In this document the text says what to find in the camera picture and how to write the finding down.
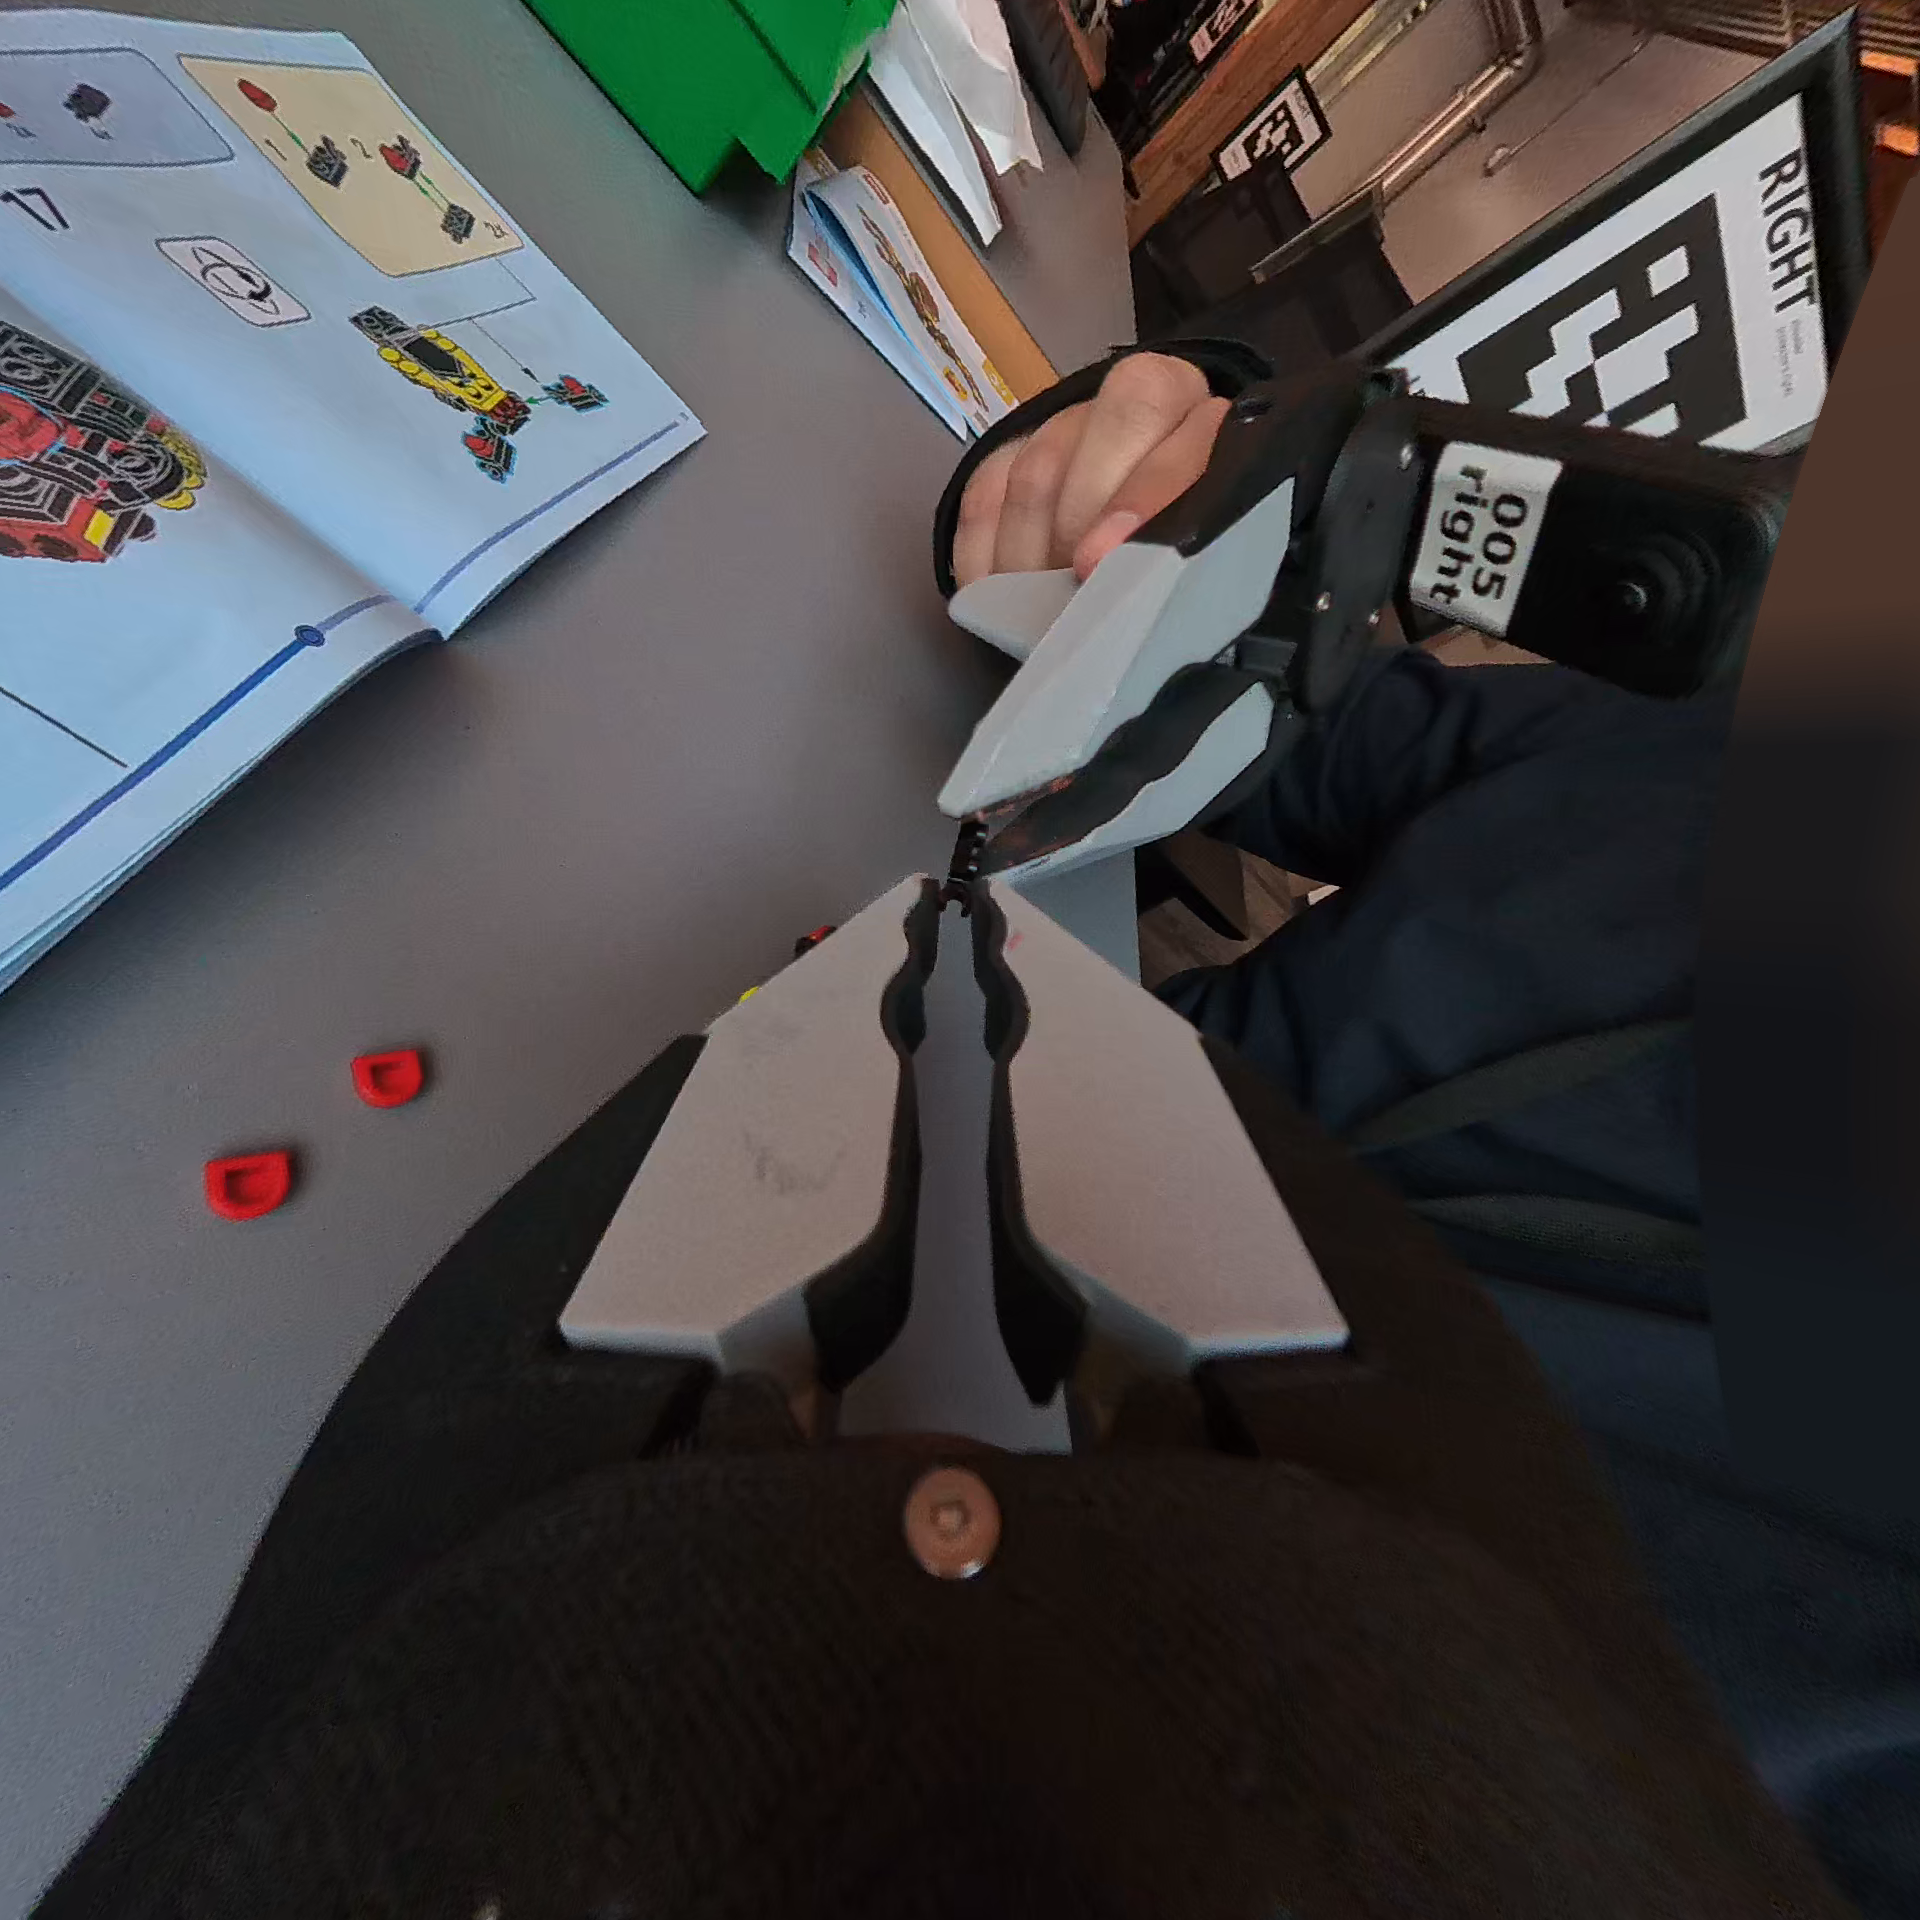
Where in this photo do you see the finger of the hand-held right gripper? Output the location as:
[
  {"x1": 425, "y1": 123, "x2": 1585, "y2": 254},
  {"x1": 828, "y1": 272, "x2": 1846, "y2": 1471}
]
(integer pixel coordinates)
[
  {"x1": 937, "y1": 481, "x2": 1301, "y2": 824},
  {"x1": 960, "y1": 659, "x2": 1305, "y2": 887}
]

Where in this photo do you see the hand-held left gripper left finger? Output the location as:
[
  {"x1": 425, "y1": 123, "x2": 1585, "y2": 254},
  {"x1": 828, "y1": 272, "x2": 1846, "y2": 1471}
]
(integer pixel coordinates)
[{"x1": 558, "y1": 873, "x2": 945, "y2": 1398}]

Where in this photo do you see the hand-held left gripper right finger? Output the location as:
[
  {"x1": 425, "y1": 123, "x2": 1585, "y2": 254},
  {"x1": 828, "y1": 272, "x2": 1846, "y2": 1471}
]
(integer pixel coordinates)
[{"x1": 972, "y1": 882, "x2": 1353, "y2": 1410}]

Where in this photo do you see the yellow red black lego model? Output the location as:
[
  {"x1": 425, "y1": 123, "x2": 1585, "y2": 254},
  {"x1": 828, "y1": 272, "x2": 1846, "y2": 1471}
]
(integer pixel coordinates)
[{"x1": 734, "y1": 925, "x2": 835, "y2": 1008}]

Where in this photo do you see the person's right forearm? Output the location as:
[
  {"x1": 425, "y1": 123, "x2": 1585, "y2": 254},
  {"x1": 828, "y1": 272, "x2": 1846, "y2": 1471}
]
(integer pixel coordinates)
[{"x1": 1154, "y1": 643, "x2": 1743, "y2": 1157}]

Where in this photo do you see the thin lego instruction booklet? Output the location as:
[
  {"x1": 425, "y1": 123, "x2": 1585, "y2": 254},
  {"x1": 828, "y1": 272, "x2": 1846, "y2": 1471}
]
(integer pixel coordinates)
[{"x1": 786, "y1": 145, "x2": 1023, "y2": 443}]

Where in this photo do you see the open lego instruction booklet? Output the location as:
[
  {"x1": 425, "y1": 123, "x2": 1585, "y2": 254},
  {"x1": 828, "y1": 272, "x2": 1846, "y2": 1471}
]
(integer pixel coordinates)
[{"x1": 0, "y1": 6, "x2": 708, "y2": 991}]

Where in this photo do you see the person's right hand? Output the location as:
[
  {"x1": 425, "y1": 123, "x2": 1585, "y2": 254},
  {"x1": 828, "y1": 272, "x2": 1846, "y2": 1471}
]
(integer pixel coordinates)
[{"x1": 949, "y1": 351, "x2": 1233, "y2": 590}]

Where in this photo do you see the black framed marker board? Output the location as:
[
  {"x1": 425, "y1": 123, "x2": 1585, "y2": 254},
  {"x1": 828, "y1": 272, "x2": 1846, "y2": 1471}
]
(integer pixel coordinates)
[{"x1": 1357, "y1": 6, "x2": 1878, "y2": 460}]

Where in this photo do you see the small marker sign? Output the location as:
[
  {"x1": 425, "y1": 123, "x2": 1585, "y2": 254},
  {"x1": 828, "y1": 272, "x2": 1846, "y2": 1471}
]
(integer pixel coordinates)
[{"x1": 1206, "y1": 65, "x2": 1330, "y2": 189}]

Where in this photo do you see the white plastic bag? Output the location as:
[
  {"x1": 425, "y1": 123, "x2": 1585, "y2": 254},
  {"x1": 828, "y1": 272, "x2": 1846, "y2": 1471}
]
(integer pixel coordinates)
[{"x1": 867, "y1": 0, "x2": 1045, "y2": 249}]

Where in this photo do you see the green plastic bin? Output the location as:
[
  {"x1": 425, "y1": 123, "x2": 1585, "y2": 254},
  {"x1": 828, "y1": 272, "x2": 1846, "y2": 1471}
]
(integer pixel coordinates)
[{"x1": 523, "y1": 0, "x2": 903, "y2": 194}]

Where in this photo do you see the black strap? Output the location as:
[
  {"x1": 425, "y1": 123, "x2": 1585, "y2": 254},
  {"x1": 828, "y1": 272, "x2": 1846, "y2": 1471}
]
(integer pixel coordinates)
[{"x1": 1350, "y1": 1033, "x2": 1705, "y2": 1163}]

